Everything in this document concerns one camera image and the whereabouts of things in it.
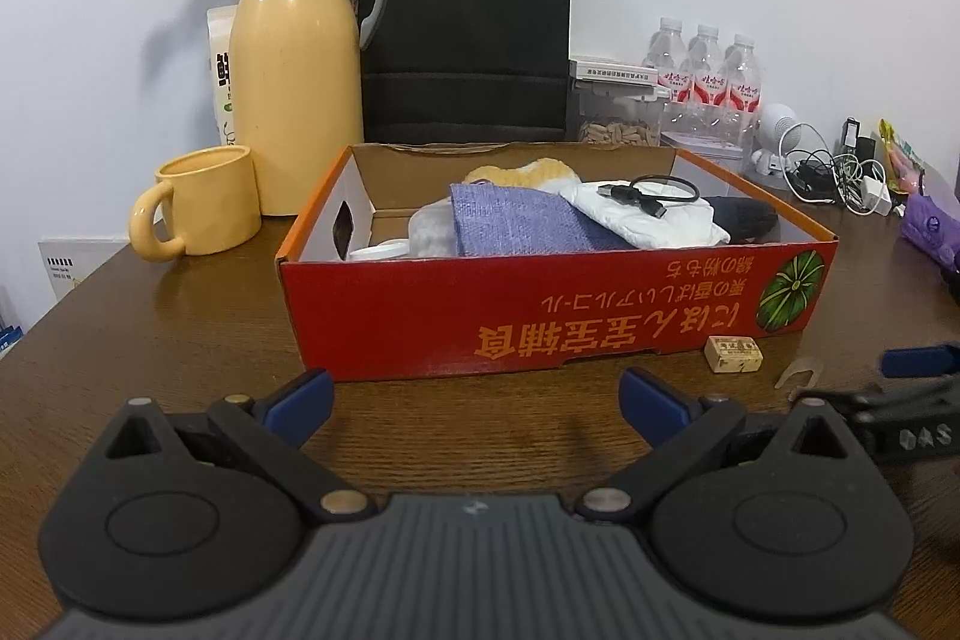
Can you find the clear plastic clip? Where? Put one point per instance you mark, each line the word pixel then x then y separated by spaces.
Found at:
pixel 787 377

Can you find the blue box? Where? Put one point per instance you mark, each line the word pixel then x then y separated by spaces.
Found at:
pixel 9 344

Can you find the flat white box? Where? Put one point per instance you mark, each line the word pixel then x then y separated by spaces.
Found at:
pixel 615 70

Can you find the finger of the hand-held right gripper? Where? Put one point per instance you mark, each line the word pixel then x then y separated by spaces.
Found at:
pixel 840 404
pixel 922 361

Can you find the black paper bag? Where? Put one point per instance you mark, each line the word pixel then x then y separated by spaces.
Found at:
pixel 465 25

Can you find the clear container of seeds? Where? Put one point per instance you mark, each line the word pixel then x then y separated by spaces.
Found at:
pixel 619 130

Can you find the yellow mug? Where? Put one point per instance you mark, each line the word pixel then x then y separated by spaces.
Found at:
pixel 210 205

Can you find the white cloth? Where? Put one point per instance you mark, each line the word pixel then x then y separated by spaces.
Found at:
pixel 660 227

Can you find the purple packet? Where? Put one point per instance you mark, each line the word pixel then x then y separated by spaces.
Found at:
pixel 934 227

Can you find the black upright device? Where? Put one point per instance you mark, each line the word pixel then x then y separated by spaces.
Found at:
pixel 851 134

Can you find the translucent plastic container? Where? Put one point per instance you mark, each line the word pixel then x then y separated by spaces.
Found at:
pixel 431 231

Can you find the purple cloth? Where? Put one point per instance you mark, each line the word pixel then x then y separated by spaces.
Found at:
pixel 517 224

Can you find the small white desk fan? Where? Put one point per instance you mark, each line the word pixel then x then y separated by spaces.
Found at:
pixel 776 123

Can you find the yellow thermos jug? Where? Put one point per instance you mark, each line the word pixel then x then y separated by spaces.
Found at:
pixel 292 85

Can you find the white carton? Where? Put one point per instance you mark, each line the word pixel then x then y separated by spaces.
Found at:
pixel 75 280

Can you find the red cardboard box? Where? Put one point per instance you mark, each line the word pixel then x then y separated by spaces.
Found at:
pixel 450 302

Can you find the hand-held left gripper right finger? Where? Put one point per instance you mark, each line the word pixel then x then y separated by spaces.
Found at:
pixel 652 404

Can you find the dark navy sock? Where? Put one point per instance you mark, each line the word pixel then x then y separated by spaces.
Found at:
pixel 742 220

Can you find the white charger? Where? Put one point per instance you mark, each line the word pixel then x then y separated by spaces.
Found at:
pixel 877 197

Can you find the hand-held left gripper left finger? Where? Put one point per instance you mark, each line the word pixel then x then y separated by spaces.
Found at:
pixel 304 400

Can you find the small beige box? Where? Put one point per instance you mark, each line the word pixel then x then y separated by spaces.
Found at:
pixel 733 355

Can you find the yellow and white plush toy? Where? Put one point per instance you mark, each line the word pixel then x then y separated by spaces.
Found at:
pixel 540 175

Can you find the white printed bag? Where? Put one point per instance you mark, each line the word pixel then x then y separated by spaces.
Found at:
pixel 221 78

